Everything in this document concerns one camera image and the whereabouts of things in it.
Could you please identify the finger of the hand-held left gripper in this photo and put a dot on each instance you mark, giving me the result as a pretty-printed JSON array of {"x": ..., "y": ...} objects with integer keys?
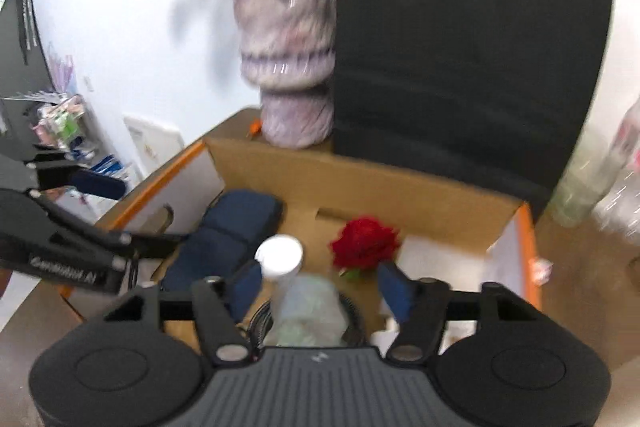
[
  {"x": 97, "y": 184},
  {"x": 100, "y": 234}
]

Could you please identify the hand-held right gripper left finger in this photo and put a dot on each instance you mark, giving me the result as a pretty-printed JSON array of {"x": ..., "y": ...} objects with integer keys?
[{"x": 247, "y": 292}]

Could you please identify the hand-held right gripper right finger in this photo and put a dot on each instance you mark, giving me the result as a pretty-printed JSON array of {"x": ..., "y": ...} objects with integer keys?
[{"x": 397, "y": 292}]

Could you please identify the iridescent translucent bottle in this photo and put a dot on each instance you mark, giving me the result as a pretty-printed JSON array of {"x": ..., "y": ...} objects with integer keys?
[{"x": 280, "y": 257}]

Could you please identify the red fabric rose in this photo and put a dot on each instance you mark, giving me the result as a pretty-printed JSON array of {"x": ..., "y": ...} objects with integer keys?
[{"x": 365, "y": 244}]

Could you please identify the navy zip pouch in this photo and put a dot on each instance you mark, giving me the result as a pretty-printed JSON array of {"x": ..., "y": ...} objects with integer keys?
[{"x": 220, "y": 232}]

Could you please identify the red cardboard box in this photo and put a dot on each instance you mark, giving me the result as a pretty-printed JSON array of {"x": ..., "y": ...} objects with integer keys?
[{"x": 280, "y": 167}]

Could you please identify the blue white boxes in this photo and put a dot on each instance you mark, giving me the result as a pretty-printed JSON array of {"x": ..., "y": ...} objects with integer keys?
[{"x": 109, "y": 167}]

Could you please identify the white panel board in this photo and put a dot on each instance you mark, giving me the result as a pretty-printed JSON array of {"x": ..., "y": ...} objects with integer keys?
[{"x": 150, "y": 147}]

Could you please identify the purple plastic decoration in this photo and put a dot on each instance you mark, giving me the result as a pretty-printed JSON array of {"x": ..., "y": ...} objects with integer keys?
[{"x": 62, "y": 69}]

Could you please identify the purple marbled vase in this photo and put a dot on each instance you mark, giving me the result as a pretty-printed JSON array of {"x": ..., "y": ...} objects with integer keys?
[{"x": 285, "y": 57}]

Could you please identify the black paper bag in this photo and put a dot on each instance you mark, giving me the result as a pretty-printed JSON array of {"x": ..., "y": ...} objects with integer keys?
[{"x": 450, "y": 57}]

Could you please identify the white wall socket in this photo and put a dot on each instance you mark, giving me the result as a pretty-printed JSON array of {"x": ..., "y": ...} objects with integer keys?
[{"x": 88, "y": 84}]

